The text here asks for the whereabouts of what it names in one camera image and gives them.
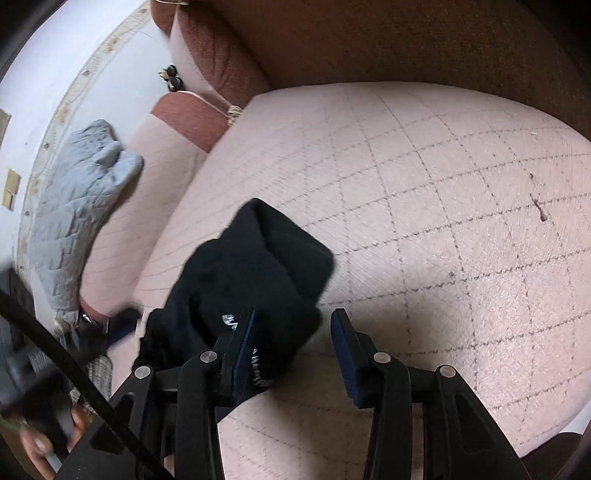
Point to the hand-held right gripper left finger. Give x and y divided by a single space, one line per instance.
243 360

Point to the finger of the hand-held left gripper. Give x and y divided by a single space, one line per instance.
92 330

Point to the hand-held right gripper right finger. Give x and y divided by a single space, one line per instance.
345 360

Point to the black pants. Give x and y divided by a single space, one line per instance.
258 267

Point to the person's left hand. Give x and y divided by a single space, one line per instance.
34 450

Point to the grey quilted cloth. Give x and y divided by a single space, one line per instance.
74 207

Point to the pink checked sofa seat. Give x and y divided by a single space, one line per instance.
415 207

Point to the brown sofa cushion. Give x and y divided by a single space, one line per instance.
189 117
221 55

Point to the small black wheeled object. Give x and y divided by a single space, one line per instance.
170 78

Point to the brown sofa backrest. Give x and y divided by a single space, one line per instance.
392 41

